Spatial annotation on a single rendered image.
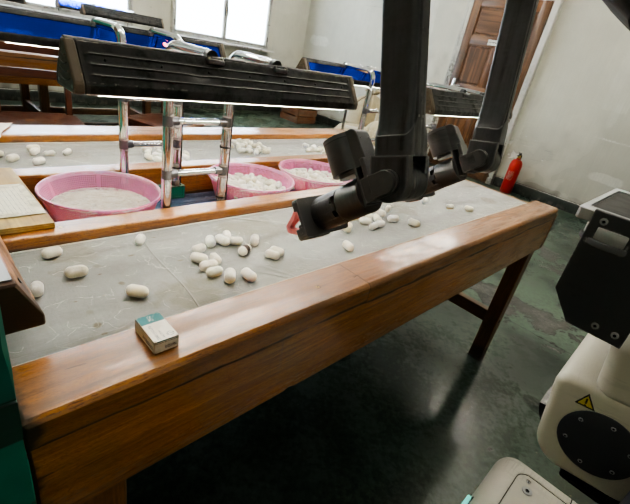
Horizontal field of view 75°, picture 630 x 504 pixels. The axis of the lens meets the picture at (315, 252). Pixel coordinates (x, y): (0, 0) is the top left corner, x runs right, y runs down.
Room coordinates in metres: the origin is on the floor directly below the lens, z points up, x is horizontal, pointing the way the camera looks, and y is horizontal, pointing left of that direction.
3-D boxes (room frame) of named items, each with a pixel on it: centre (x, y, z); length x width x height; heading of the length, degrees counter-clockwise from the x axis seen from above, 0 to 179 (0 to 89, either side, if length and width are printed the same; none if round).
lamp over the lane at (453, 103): (1.58, -0.43, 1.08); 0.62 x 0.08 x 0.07; 139
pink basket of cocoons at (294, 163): (1.44, 0.06, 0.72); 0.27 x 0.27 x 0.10
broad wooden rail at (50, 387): (1.00, -0.29, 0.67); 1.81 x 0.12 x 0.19; 139
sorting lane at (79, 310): (1.14, -0.13, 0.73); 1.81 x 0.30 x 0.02; 139
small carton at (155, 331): (0.44, 0.19, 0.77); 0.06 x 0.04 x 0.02; 49
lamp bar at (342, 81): (0.84, 0.20, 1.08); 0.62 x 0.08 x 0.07; 139
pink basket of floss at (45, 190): (0.90, 0.53, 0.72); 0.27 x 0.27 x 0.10
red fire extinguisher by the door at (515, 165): (5.06, -2.13, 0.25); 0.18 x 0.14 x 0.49; 140
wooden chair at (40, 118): (2.43, 1.78, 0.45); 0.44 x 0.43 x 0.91; 135
